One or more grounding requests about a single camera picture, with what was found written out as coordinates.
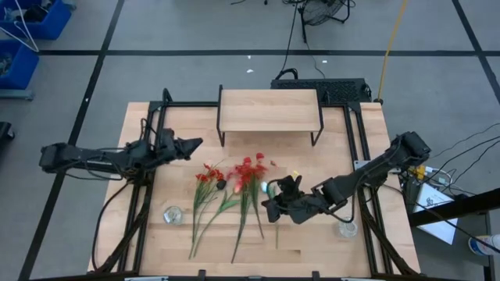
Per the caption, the white paper sheet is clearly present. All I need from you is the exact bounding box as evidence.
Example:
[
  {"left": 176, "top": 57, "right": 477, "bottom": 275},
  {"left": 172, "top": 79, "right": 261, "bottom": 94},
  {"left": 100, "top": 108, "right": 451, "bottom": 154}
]
[{"left": 412, "top": 182, "right": 459, "bottom": 246}]

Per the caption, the thin black fan cable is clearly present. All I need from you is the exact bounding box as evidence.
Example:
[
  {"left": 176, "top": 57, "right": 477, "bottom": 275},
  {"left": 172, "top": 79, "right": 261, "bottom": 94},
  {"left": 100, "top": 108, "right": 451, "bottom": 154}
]
[{"left": 303, "top": 37, "right": 327, "bottom": 79}]

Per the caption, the blue plastic bin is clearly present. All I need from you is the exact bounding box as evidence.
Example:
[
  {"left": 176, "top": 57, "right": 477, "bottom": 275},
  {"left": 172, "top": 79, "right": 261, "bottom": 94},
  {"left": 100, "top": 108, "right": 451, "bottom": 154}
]
[
  {"left": 0, "top": 0, "right": 73, "bottom": 40},
  {"left": 0, "top": 38, "right": 40, "bottom": 91}
]

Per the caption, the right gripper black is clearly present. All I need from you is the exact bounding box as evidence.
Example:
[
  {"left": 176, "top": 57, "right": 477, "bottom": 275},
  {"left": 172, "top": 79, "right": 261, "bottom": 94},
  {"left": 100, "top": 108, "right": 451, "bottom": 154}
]
[{"left": 260, "top": 176, "right": 325, "bottom": 226}]

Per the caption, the thick black cable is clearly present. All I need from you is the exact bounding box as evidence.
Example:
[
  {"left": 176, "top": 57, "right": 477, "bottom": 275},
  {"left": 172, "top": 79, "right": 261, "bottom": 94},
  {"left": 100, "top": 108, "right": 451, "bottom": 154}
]
[{"left": 409, "top": 194, "right": 500, "bottom": 254}]

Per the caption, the yellow cable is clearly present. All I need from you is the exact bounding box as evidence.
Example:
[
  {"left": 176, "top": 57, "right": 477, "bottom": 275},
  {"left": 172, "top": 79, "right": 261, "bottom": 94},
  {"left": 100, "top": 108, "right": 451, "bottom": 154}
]
[{"left": 377, "top": 0, "right": 409, "bottom": 103}]

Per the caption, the black floor fan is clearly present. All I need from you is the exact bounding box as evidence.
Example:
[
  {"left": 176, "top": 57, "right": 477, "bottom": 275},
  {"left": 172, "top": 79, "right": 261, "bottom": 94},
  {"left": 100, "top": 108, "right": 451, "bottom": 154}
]
[{"left": 298, "top": 0, "right": 352, "bottom": 42}]

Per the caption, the black aluminium table frame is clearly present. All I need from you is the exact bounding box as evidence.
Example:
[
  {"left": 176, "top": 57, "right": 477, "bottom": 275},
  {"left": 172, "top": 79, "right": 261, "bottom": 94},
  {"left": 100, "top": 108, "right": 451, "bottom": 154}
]
[{"left": 93, "top": 87, "right": 421, "bottom": 280}]

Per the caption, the wooden shelf black metal frame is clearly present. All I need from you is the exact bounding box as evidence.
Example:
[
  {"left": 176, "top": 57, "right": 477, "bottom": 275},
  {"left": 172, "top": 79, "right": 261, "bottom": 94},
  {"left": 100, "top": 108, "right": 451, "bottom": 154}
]
[{"left": 216, "top": 84, "right": 325, "bottom": 148}]

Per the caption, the sparse red flower spray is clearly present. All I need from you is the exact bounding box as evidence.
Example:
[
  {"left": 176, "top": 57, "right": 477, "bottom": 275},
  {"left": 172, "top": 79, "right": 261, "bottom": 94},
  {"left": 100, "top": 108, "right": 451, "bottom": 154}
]
[{"left": 188, "top": 162, "right": 227, "bottom": 261}]

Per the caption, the grey dolly platform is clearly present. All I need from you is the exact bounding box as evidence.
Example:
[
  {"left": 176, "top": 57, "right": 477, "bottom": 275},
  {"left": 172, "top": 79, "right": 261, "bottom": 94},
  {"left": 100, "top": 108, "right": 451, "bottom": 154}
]
[{"left": 0, "top": 88, "right": 34, "bottom": 101}]

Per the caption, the black looped cable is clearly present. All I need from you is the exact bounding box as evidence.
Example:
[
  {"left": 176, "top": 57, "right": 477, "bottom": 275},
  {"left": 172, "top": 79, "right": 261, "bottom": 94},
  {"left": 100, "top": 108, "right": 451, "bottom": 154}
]
[{"left": 274, "top": 0, "right": 300, "bottom": 81}]

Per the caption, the black artificial tulip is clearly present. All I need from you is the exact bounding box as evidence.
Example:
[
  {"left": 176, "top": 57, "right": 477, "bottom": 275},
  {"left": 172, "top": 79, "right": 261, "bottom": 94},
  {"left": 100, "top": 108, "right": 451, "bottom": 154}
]
[{"left": 191, "top": 179, "right": 228, "bottom": 251}]

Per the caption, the black object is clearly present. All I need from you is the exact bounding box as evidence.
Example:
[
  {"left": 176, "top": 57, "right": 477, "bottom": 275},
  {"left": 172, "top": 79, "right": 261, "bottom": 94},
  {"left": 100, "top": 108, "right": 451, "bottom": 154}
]
[{"left": 0, "top": 121, "right": 16, "bottom": 141}]

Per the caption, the white artificial tulip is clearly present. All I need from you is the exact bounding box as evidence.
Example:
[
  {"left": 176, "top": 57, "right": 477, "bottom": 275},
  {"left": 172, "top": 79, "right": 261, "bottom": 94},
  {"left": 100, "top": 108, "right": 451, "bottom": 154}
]
[{"left": 259, "top": 181, "right": 280, "bottom": 250}]

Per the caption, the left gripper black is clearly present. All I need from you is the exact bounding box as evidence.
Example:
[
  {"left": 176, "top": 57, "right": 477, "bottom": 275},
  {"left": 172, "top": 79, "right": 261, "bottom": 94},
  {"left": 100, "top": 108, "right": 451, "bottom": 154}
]
[{"left": 155, "top": 127, "right": 204, "bottom": 163}]

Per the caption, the pink artificial tulip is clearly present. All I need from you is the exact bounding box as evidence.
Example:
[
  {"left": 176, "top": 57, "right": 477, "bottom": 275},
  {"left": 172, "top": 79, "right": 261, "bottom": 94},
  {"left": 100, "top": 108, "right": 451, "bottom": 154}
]
[{"left": 194, "top": 181, "right": 243, "bottom": 258}]

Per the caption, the clear glass vase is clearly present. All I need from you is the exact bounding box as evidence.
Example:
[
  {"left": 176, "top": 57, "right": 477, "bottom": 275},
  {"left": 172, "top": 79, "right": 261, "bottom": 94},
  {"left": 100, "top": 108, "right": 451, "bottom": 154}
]
[
  {"left": 162, "top": 205, "right": 184, "bottom": 226},
  {"left": 336, "top": 218, "right": 359, "bottom": 239}
]

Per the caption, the black desk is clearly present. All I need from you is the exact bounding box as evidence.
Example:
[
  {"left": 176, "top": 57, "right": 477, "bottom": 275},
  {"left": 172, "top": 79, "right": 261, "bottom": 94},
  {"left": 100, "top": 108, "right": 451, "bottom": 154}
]
[{"left": 408, "top": 189, "right": 500, "bottom": 281}]

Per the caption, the black perforated box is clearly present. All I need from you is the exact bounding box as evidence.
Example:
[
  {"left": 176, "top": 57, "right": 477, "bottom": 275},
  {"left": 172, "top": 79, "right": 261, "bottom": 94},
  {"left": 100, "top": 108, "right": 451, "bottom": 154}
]
[{"left": 270, "top": 77, "right": 372, "bottom": 105}]

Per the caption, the dense red flower bunch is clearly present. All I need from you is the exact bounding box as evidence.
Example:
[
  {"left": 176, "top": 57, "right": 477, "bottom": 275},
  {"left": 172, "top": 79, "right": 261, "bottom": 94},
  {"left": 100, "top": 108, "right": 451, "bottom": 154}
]
[{"left": 228, "top": 152, "right": 279, "bottom": 240}]

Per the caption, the white blue bottle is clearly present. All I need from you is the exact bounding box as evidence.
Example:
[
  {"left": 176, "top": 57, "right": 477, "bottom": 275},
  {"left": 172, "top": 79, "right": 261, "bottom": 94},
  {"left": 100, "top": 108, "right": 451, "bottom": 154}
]
[{"left": 467, "top": 233, "right": 500, "bottom": 257}]

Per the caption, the yellow white connector cluster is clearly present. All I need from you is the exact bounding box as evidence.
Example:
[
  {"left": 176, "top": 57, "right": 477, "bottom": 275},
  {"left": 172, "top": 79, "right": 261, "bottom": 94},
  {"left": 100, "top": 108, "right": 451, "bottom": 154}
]
[{"left": 405, "top": 163, "right": 454, "bottom": 188}]

